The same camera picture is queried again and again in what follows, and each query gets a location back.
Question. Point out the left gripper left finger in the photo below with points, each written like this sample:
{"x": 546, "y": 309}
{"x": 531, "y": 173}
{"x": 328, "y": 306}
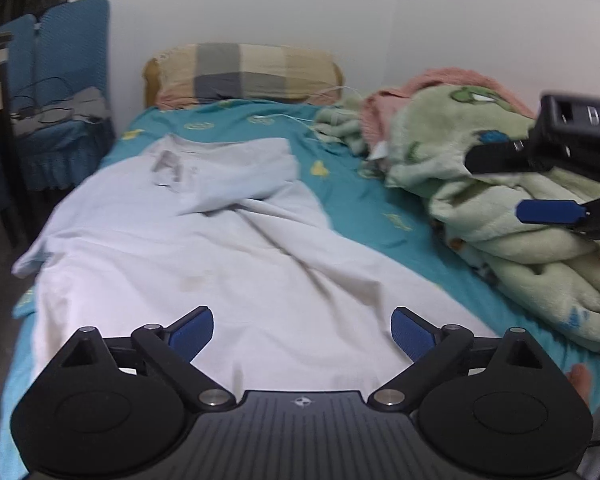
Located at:
{"x": 169, "y": 351}

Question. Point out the grey cloth on chair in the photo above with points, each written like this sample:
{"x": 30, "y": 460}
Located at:
{"x": 88, "y": 105}

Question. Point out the green pink plush blanket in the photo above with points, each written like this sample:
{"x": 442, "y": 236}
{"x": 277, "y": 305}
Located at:
{"x": 416, "y": 137}

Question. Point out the teal patterned bed sheet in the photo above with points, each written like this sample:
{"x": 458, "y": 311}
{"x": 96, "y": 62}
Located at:
{"x": 362, "y": 209}

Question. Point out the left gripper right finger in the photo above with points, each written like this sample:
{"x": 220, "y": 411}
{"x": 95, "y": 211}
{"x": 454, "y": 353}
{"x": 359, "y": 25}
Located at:
{"x": 436, "y": 354}

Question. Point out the white t-shirt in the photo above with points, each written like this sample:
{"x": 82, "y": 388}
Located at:
{"x": 229, "y": 226}

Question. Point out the checkered beige grey pillow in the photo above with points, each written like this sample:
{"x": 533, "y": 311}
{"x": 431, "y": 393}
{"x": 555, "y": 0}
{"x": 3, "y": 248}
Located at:
{"x": 198, "y": 74}

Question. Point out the right hand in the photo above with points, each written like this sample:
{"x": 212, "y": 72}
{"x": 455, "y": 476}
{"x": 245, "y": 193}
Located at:
{"x": 587, "y": 329}

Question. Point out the blue covered chair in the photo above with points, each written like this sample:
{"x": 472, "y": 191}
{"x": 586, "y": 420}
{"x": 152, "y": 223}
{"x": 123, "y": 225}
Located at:
{"x": 50, "y": 59}

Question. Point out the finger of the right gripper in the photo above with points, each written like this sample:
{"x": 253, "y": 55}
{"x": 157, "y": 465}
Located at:
{"x": 516, "y": 157}
{"x": 583, "y": 219}

